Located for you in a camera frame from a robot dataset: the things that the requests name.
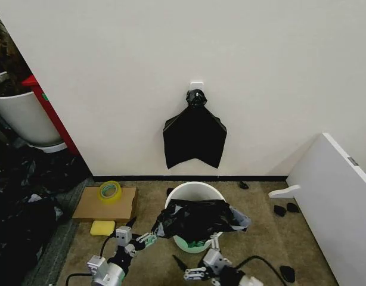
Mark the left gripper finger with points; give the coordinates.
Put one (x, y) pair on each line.
(145, 239)
(131, 223)

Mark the pile of black bags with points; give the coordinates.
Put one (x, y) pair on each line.
(19, 214)

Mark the white round trash bin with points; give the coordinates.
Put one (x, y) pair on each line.
(195, 190)

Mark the brown dried plant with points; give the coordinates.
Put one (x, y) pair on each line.
(7, 59)

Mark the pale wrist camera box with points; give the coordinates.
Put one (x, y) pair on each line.
(215, 258)
(123, 235)

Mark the small black scrap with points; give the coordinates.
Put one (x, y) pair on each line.
(292, 208)
(280, 210)
(243, 185)
(287, 274)

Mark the white board panel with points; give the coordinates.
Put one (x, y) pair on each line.
(335, 202)

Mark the yellow tape roll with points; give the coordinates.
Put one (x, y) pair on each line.
(110, 195)

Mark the flat black garbage bag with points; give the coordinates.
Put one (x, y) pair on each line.
(195, 140)

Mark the yellow sponge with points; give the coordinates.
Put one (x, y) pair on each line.
(102, 228)

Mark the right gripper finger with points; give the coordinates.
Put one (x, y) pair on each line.
(196, 272)
(215, 242)

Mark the white wall hook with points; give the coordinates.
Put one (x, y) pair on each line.
(197, 85)

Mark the large white plant pot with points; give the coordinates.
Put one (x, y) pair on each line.
(28, 119)

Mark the black garbage bag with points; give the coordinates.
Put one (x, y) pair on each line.
(195, 140)
(198, 217)

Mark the black baseboard strip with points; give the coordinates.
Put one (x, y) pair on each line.
(189, 178)

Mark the white pot saucer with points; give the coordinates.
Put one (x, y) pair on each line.
(49, 148)

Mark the flat brown cardboard sheet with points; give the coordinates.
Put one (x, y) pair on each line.
(117, 208)

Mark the red cabinet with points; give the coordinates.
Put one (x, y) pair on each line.
(55, 119)

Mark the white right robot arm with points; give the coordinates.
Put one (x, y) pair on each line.
(248, 280)

